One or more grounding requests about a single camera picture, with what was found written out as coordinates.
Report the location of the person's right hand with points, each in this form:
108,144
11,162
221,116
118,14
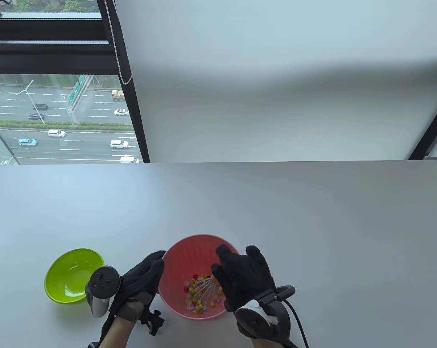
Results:
245,279

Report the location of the person's left hand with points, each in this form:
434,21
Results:
140,281

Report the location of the pink salad bowl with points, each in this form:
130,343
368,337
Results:
189,257

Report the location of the pile of colourful plastic decorations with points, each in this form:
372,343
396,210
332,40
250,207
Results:
196,304

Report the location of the green plastic bowl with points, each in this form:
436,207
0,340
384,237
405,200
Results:
67,275

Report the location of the person's left forearm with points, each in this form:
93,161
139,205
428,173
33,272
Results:
118,333

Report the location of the person's right forearm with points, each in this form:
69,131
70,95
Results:
271,343

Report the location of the grey left hand controller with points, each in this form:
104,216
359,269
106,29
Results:
100,290

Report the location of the black right hand controller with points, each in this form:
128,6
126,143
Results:
263,317

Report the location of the white roller blind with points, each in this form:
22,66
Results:
276,79

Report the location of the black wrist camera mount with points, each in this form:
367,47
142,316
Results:
153,320

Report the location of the black window frame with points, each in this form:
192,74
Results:
51,36

